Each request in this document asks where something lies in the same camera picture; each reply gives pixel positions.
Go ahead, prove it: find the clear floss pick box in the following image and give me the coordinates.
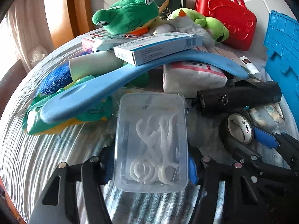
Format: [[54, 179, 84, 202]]
[[113, 93, 189, 193]]

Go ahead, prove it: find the black rolled bag bundle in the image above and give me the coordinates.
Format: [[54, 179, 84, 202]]
[[191, 80, 282, 116]]

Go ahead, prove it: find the white small tube bottle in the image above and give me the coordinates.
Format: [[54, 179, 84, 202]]
[[240, 56, 261, 79]]

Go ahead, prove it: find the blue plastic storage crate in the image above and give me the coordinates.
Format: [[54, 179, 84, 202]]
[[263, 10, 299, 103]]

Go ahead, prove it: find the white tissue pack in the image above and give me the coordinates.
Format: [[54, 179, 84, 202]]
[[163, 61, 228, 98]]

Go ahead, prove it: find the blue plastic shoehorn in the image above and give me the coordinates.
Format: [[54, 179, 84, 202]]
[[40, 49, 249, 124]]

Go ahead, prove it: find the light green alien plush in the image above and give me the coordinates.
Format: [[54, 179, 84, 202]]
[[168, 8, 229, 43]]

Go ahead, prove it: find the red toy suitcase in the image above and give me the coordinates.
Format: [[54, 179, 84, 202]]
[[195, 0, 257, 51]]

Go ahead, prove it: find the blue white medicine box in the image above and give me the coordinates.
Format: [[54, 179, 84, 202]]
[[113, 32, 203, 66]]

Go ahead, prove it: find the dark green gift box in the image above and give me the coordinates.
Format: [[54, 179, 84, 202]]
[[154, 0, 186, 20]]

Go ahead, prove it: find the green frog plush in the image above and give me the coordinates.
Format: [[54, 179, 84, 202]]
[[92, 0, 159, 35]]

